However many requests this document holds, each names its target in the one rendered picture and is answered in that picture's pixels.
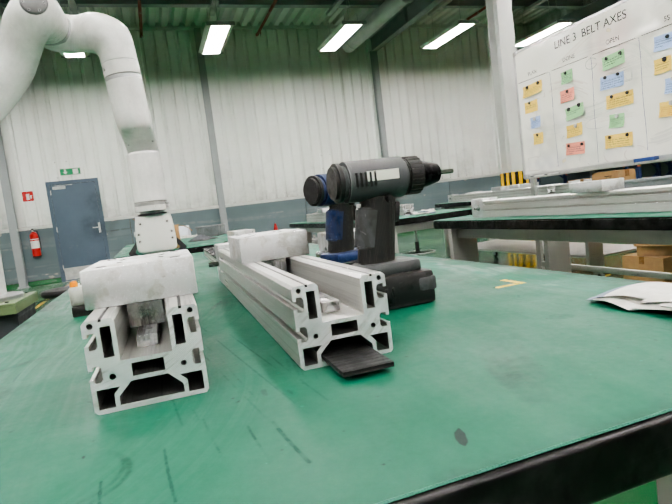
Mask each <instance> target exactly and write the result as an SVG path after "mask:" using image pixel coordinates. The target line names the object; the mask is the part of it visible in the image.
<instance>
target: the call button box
mask: <svg viewBox="0 0 672 504"><path fill-rule="evenodd" d="M68 291H69V297H70V303H71V306H72V315H73V317H81V316H87V315H90V314H91V313H92V312H93V310H88V311H87V310H85V304H84V298H83V292H82V286H81V283H78V286H77V287H72V288H69V289H68Z"/></svg>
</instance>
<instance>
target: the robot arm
mask: <svg viewBox="0 0 672 504"><path fill-rule="evenodd" d="M44 48H46V49H49V50H52V51H56V52H60V53H67V54H75V53H94V54H97V55H98V56H99V58H100V62H101V66H102V70H103V75H104V79H105V83H106V87H107V91H108V95H109V99H110V103H111V107H112V111H113V115H114V118H115V122H116V125H117V128H118V130H119V132H120V135H121V137H122V139H123V142H124V144H125V147H126V150H127V153H128V154H127V163H128V169H129V176H130V182H131V188H132V194H133V201H134V207H135V213H140V215H138V217H135V234H136V243H135V244H134V246H133V248H132V249H131V251H130V252H129V255H130V256H139V255H138V254H137V253H136V250H137V249H138V252H139V253H142V254H144V255H146V254H150V253H155V252H162V251H172V250H173V249H175V248H176V247H177V244H178V245H180V248H179V249H178V250H183V249H185V248H186V247H187V246H186V245H185V244H184V243H183V242H182V241H181V240H180V239H179V238H177V237H176V233H175V228H174V224H173V220H172V217H171V214H170V213H167V212H165V210H166V208H167V207H170V204H169V202H165V201H167V196H166V189H165V180H164V173H163V168H162V163H161V156H160V153H159V149H158V145H157V140H156V136H155V133H154V129H153V126H152V122H151V118H150V113H149V108H148V103H147V99H146V94H145V90H144V85H143V81H142V77H141V72H140V68H139V64H138V59H137V55H136V51H135V47H134V43H133V39H132V36H131V34H130V32H129V30H128V29H127V27H126V26H125V25H124V24H123V23H122V22H120V21H119V20H117V19H115V18H113V17H111V16H109V15H106V14H103V13H98V12H86V13H82V14H78V15H68V14H64V12H63V10H62V8H61V7H60V5H59V3H58V2H57V1H56V0H10V1H9V3H8V5H7V7H6V9H5V11H4V14H3V17H2V20H1V24H0V122H1V121H2V120H3V119H4V118H5V117H6V116H7V115H8V114H9V113H10V112H11V110H12V109H13V108H14V107H15V106H16V104H17V103H18V102H19V100H20V99H21V97H22V96H23V94H24V93H25V91H26V90H27V88H28V87H29V85H30V84H31V82H32V80H33V78H34V76H35V74H36V71H37V68H38V64H39V61H40V58H41V55H42V52H43V49H44ZM23 296H24V293H23V291H12V292H7V289H6V283H5V277H4V271H3V265H2V258H1V252H0V302H4V301H9V300H13V299H17V298H20V297H23Z"/></svg>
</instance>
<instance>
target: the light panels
mask: <svg viewBox="0 0 672 504"><path fill-rule="evenodd" d="M569 24H571V23H559V24H557V25H555V26H553V27H551V28H549V29H547V30H545V31H543V32H541V33H539V34H537V35H535V36H533V37H531V38H529V39H527V40H525V41H523V42H521V43H519V44H517V45H515V46H525V45H528V44H530V43H532V42H534V41H536V40H538V39H540V38H542V37H544V36H546V35H548V34H550V33H552V32H554V31H556V30H558V29H560V28H563V27H565V26H567V25H569ZM472 25H473V24H460V25H459V26H457V27H456V28H454V29H452V30H451V31H449V32H448V33H446V34H445V35H443V36H442V37H440V38H439V39H437V40H436V41H434V42H433V43H431V44H430V45H428V46H427V47H425V48H424V49H428V48H437V47H438V46H440V45H442V44H443V43H445V42H446V41H448V40H450V39H451V38H453V37H454V36H456V35H458V34H459V33H461V32H462V31H464V30H465V29H467V28H469V27H470V26H472ZM360 26H361V25H346V26H345V27H344V28H343V29H342V30H341V31H340V32H339V33H338V34H337V35H336V36H335V37H334V38H333V39H332V40H331V41H330V42H329V43H328V44H327V45H326V46H325V47H324V49H323V50H322V51H335V50H336V49H337V48H338V47H339V46H340V45H341V44H342V43H343V42H344V41H345V40H347V39H348V38H349V37H350V36H351V35H352V34H353V33H354V32H355V31H356V30H357V29H358V28H359V27H360ZM228 29H229V26H211V29H210V33H209V36H208V39H207V43H206V46H205V50H204V53H203V54H219V53H220V50H221V47H222V45H223V42H224V39H225V37H226V34H227V31H228ZM64 54H65V55H66V57H85V56H84V54H83V53H75V54H67V53H64Z"/></svg>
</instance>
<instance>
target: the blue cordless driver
mask: <svg viewBox="0 0 672 504"><path fill-rule="evenodd" d="M326 175H327V174H316V175H313V176H309V177H308V178H307V179H306V181H305V183H304V186H303V193H304V197H305V199H306V201H307V202H308V203H309V204H310V205H311V206H328V205H329V210H327V211H326V240H327V241H328V253H323V254H321V255H320V258H321V259H326V260H330V261H334V262H339V263H343V264H348V265H352V264H354V263H357V260H358V249H356V247H354V220H355V210H356V206H355V205H354V204H355V203H347V204H346V203H344V202H342V203H338V204H336V203H335V202H334V201H333V200H331V198H330V196H329V194H328V190H327V184H326Z"/></svg>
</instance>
